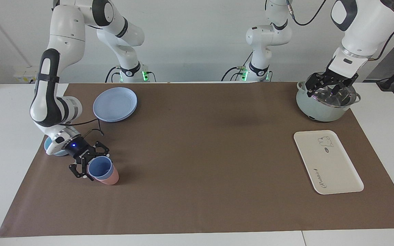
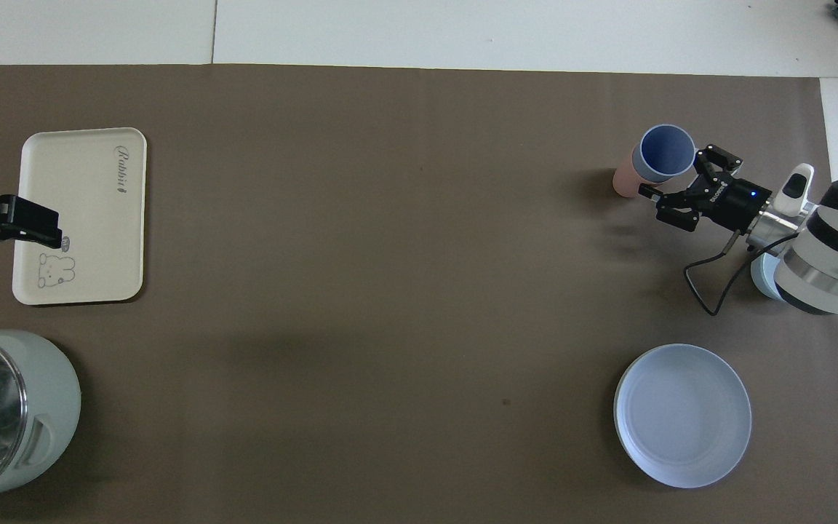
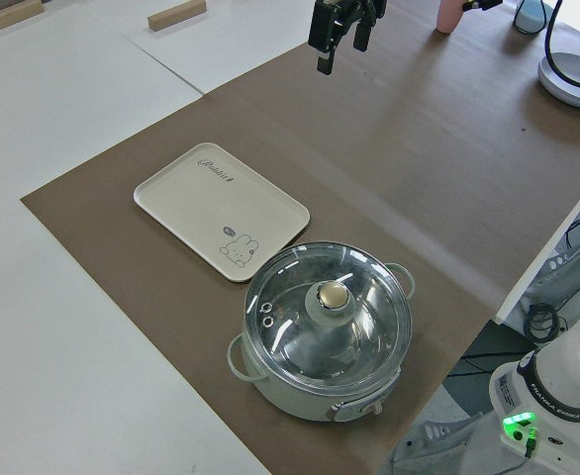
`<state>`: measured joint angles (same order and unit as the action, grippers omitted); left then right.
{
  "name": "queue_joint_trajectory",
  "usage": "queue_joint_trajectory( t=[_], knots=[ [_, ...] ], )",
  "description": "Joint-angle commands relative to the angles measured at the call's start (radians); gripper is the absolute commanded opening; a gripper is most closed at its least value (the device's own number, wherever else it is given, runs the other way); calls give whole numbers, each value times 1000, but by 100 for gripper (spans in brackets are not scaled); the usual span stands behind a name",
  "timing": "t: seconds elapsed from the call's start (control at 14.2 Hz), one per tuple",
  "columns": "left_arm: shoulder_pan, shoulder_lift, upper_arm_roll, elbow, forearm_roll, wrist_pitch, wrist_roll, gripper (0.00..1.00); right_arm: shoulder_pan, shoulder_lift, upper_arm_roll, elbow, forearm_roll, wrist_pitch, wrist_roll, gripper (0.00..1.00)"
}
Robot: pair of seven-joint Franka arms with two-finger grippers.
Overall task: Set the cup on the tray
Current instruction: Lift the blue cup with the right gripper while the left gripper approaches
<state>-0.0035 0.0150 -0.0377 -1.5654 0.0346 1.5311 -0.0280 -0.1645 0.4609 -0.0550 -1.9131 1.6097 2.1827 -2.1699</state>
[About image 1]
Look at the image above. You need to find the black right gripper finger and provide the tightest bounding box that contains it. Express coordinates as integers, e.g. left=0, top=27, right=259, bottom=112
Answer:
left=69, top=156, right=95, bottom=181
left=87, top=141, right=110, bottom=161

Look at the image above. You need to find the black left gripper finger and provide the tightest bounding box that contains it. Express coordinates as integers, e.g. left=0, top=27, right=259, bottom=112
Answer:
left=305, top=73, right=331, bottom=99
left=331, top=83, right=355, bottom=97

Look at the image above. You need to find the blue plastic cup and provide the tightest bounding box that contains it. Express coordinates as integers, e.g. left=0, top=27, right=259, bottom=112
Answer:
left=88, top=156, right=113, bottom=180

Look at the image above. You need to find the pink plastic cup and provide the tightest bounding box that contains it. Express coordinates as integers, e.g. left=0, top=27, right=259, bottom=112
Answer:
left=94, top=165, right=120, bottom=186

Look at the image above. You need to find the cream tray with rabbit print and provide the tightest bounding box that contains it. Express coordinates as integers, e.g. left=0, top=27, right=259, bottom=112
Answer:
left=293, top=130, right=364, bottom=195

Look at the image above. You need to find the glass pot lid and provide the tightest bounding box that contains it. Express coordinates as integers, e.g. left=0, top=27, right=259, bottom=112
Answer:
left=305, top=80, right=357, bottom=109

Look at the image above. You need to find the pale green electric pot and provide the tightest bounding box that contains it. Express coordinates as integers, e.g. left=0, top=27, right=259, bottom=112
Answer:
left=296, top=80, right=361, bottom=122

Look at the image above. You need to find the light blue bowl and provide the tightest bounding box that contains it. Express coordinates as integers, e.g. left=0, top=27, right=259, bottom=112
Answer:
left=44, top=137, right=68, bottom=157

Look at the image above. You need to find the light blue plate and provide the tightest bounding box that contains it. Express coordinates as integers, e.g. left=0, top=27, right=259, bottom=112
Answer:
left=93, top=87, right=138, bottom=123

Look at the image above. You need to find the brown table mat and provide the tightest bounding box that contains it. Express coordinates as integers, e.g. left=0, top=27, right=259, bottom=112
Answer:
left=0, top=82, right=394, bottom=238

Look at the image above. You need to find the black base cable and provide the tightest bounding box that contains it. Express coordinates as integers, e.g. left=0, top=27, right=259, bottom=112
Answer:
left=222, top=66, right=244, bottom=82
left=105, top=66, right=121, bottom=83

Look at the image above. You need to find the white wall socket strip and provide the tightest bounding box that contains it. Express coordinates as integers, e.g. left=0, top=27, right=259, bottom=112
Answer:
left=14, top=67, right=38, bottom=83

